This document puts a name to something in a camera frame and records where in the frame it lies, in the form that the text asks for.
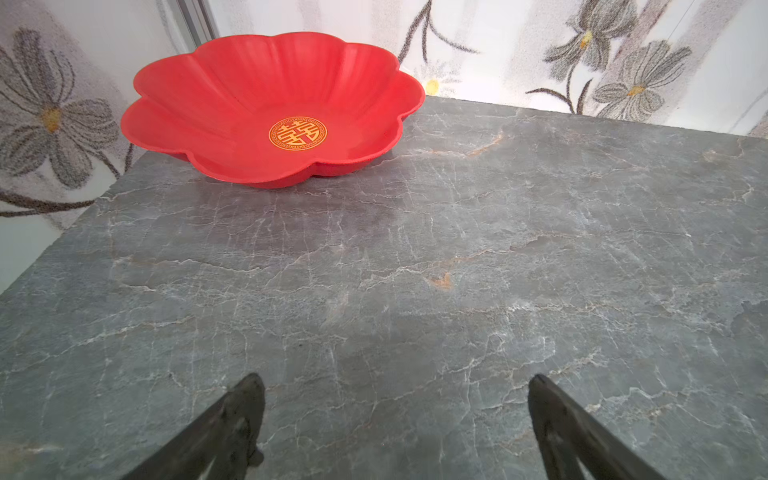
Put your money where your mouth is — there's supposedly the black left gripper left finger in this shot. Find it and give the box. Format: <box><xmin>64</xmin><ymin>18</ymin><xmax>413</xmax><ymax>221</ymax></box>
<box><xmin>124</xmin><ymin>373</ymin><xmax>266</xmax><ymax>479</ymax></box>

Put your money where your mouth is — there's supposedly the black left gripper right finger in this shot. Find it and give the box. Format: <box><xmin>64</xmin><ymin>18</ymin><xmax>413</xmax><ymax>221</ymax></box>
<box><xmin>527</xmin><ymin>374</ymin><xmax>664</xmax><ymax>480</ymax></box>

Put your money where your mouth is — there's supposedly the red flower-shaped fruit bowl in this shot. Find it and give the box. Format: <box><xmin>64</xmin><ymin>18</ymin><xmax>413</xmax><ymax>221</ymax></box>
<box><xmin>121</xmin><ymin>32</ymin><xmax>425</xmax><ymax>189</ymax></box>

